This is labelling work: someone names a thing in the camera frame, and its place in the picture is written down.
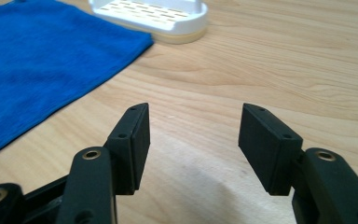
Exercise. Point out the blue cloth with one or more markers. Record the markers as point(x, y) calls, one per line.
point(40, 68)

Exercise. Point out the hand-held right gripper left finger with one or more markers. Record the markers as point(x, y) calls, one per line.
point(130, 146)

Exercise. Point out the white slotted soap dish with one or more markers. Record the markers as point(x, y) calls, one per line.
point(155, 15)

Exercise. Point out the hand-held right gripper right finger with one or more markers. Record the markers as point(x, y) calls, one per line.
point(267, 149)

